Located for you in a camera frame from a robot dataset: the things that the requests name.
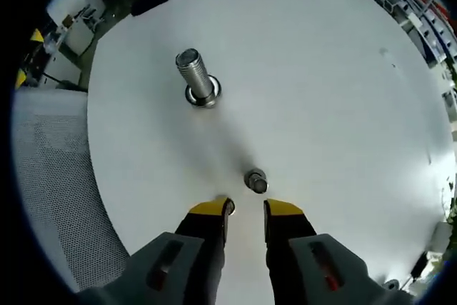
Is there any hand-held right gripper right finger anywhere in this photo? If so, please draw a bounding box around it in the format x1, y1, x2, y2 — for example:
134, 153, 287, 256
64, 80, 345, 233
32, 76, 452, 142
263, 197, 404, 305

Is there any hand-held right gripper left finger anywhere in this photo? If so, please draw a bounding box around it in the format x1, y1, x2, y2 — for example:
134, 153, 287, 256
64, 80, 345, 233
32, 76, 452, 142
117, 197, 235, 305

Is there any small silver washer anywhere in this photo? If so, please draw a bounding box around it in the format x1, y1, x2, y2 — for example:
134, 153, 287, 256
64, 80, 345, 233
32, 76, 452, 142
215, 194, 236, 217

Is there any small threaded steel stud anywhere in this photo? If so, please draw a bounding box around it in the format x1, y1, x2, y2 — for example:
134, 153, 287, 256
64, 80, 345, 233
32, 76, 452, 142
244, 168, 269, 194

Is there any large threaded steel stud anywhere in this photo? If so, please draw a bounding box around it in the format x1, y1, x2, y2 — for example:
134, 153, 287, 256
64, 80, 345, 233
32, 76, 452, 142
175, 47, 222, 109

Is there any grey mesh office chair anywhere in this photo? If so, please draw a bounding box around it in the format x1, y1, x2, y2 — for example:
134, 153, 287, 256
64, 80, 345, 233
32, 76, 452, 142
12, 89, 131, 291

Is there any black device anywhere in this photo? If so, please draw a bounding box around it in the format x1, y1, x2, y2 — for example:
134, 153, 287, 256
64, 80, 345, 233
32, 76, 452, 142
409, 250, 430, 281

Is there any shelf rack with white bins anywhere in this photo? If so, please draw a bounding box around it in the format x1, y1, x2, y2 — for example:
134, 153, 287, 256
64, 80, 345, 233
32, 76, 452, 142
371, 0, 457, 70

